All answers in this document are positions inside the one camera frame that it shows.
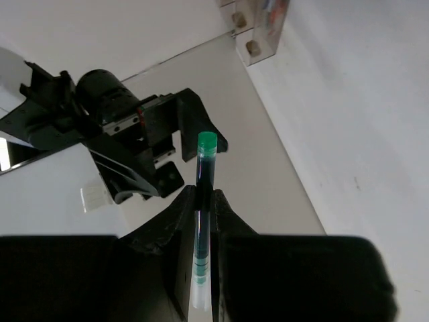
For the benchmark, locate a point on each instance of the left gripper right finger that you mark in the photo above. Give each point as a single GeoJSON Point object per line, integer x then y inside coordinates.
{"type": "Point", "coordinates": [260, 277]}

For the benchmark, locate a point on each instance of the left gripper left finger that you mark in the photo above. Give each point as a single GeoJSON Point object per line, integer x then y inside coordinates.
{"type": "Point", "coordinates": [142, 276]}

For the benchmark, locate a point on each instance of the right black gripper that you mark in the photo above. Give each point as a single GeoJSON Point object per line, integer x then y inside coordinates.
{"type": "Point", "coordinates": [145, 127]}

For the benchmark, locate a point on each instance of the green gel pen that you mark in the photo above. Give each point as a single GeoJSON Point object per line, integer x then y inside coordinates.
{"type": "Point", "coordinates": [205, 175]}

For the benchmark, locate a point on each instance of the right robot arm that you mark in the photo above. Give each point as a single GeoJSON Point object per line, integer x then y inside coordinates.
{"type": "Point", "coordinates": [57, 112]}

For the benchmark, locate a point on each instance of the clear container left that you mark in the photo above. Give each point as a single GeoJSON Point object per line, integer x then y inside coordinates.
{"type": "Point", "coordinates": [258, 28]}

